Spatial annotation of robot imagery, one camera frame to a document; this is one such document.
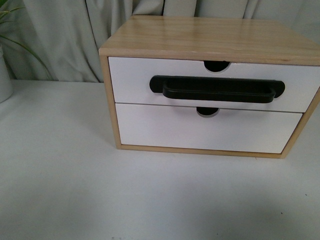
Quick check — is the black drawer handle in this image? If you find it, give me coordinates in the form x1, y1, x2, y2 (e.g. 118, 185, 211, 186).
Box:
149, 75, 286, 104

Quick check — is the white drawer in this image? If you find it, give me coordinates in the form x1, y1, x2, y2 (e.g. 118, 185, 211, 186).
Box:
108, 57, 320, 113
115, 103, 302, 154

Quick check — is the wooden drawer cabinet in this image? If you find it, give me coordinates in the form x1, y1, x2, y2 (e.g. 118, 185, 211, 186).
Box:
99, 15, 320, 158

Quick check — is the grey curtain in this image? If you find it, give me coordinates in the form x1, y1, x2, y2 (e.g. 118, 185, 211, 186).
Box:
0, 0, 320, 83

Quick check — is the white plant pot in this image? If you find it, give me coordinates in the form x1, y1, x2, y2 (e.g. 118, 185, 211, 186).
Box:
0, 45, 13, 103

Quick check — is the green spider plant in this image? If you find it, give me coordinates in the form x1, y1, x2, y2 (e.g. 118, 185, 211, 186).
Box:
0, 0, 52, 79

